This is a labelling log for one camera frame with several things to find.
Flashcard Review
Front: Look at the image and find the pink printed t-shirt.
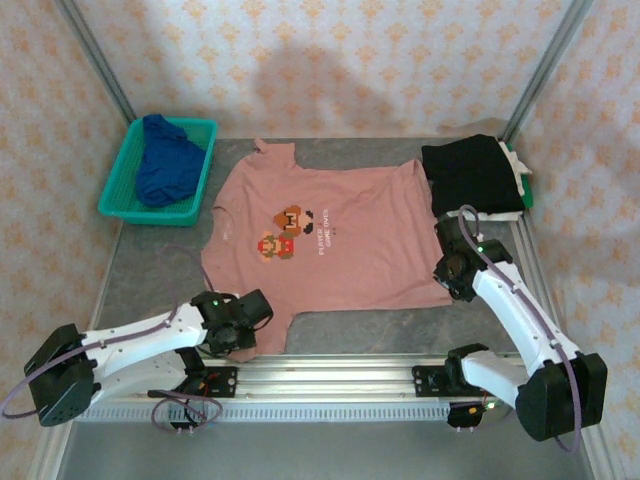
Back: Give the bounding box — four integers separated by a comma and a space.
199, 138, 454, 362

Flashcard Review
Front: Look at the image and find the black folded t-shirt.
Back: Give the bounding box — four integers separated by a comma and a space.
421, 133, 526, 219

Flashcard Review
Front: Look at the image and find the green folded t-shirt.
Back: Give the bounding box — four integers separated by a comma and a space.
504, 142, 536, 209

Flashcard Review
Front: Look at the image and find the white folded t-shirt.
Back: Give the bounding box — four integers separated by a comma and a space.
446, 141, 534, 223

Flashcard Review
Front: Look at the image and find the black connector board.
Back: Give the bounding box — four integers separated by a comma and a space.
446, 399, 514, 432

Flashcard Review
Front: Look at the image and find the blue t-shirt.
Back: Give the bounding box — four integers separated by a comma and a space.
135, 113, 209, 208

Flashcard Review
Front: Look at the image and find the green plastic basket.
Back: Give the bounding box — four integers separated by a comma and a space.
97, 117, 220, 227

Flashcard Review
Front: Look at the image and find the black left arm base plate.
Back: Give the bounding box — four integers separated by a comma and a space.
147, 366, 239, 400

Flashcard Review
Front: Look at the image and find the long aluminium mounting rail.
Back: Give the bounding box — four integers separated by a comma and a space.
52, 352, 600, 404

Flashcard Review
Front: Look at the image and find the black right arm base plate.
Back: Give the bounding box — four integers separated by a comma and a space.
412, 364, 502, 400

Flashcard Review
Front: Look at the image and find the grey slotted cable duct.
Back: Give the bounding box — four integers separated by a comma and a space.
74, 403, 454, 424

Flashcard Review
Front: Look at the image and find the aluminium frame leg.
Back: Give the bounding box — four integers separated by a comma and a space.
27, 422, 69, 480
579, 424, 626, 480

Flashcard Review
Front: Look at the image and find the aluminium frame post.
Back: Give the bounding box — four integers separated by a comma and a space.
53, 0, 137, 124
501, 0, 594, 144

